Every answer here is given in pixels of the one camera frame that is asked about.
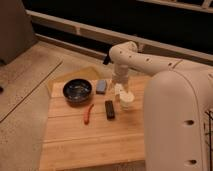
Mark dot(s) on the dark ceramic bowl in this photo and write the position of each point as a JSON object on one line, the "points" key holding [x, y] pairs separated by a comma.
{"points": [[77, 90]]}

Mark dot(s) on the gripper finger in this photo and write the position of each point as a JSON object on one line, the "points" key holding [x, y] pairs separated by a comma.
{"points": [[126, 88], [117, 92]]}

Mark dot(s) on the dark brown rectangular block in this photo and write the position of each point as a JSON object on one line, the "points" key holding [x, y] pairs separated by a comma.
{"points": [[109, 109]]}

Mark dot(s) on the white window frame rail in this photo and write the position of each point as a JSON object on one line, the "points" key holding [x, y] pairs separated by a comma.
{"points": [[113, 37]]}

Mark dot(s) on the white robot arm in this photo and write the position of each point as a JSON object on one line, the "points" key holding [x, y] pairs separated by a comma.
{"points": [[177, 108]]}

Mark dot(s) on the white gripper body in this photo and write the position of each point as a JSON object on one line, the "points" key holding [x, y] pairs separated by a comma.
{"points": [[120, 75]]}

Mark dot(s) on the small black object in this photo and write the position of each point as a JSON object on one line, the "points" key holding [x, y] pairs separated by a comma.
{"points": [[107, 60]]}

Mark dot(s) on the blue sponge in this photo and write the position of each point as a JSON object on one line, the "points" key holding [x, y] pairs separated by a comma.
{"points": [[101, 86]]}

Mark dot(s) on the grey cabinet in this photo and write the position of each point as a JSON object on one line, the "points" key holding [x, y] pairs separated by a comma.
{"points": [[16, 31]]}

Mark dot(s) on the white ceramic cup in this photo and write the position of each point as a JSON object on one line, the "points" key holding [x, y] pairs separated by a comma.
{"points": [[126, 99]]}

